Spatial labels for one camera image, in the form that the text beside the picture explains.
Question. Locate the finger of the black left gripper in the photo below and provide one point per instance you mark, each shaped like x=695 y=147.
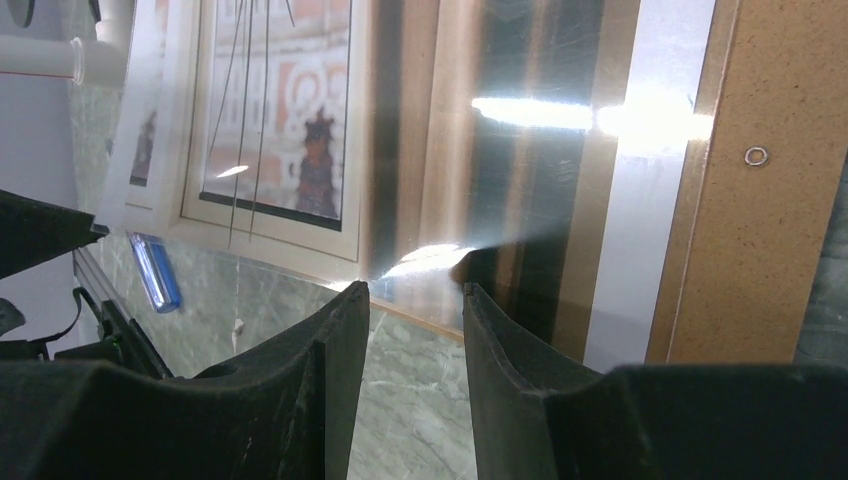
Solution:
x=34 y=232

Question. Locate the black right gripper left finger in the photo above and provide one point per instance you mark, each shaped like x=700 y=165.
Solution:
x=285 y=409

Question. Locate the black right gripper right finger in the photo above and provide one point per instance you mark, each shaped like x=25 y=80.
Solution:
x=536 y=414

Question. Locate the blue handled screwdriver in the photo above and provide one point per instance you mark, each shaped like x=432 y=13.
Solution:
x=156 y=273

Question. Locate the clear glass pane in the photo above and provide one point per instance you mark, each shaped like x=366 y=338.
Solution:
x=539 y=148

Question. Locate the printed plant photo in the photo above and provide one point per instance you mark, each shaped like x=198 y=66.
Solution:
x=242 y=126

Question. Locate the white PVC pipe stand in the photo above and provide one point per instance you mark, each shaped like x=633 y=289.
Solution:
x=102 y=61

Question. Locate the brown frame backing board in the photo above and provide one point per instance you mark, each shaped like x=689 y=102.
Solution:
x=748 y=232

